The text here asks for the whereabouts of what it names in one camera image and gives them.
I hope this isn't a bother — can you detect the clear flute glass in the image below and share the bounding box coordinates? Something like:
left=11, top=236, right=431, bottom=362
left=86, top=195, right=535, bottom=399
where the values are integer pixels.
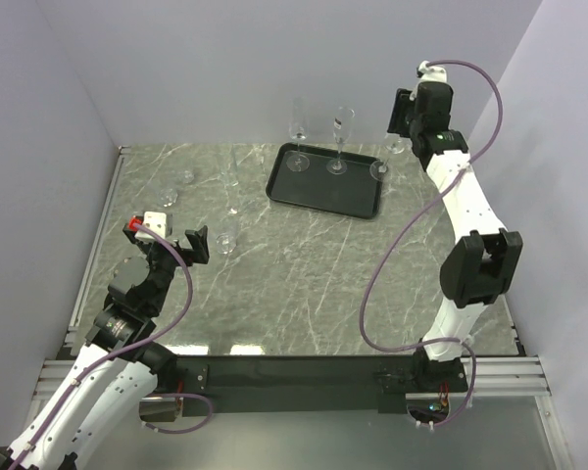
left=216, top=145, right=241, bottom=255
left=369, top=133, right=407, bottom=181

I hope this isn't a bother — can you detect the champagne flute with dark mark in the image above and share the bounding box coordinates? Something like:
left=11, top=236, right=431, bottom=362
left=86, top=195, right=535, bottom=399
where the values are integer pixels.
left=327, top=107, right=355, bottom=175

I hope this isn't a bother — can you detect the clear wine glass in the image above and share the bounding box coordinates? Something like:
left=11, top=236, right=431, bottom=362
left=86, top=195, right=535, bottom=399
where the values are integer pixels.
left=286, top=97, right=310, bottom=172

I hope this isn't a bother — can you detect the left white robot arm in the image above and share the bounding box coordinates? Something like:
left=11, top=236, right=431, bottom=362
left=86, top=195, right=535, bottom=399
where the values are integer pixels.
left=0, top=216, right=210, bottom=469

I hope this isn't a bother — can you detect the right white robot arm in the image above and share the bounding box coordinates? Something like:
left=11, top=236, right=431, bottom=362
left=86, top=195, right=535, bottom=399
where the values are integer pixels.
left=388, top=82, right=523, bottom=392

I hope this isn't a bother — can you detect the black rectangular tray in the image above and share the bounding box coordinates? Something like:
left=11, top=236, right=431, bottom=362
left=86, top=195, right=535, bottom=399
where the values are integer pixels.
left=266, top=143, right=382, bottom=220

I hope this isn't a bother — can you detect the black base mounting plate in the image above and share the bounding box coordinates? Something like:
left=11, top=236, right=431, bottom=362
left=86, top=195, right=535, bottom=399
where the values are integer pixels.
left=177, top=351, right=468, bottom=414

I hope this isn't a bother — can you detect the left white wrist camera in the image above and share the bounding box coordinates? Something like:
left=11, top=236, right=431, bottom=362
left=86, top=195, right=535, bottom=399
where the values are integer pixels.
left=125, top=211, right=172, bottom=243

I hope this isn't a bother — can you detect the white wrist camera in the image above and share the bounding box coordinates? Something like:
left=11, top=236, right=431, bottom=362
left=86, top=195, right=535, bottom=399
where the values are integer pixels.
left=125, top=211, right=172, bottom=243
left=416, top=61, right=448, bottom=84

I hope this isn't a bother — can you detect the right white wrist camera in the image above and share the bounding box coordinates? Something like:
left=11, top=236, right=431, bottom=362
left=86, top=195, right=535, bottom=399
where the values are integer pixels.
left=416, top=61, right=448, bottom=84

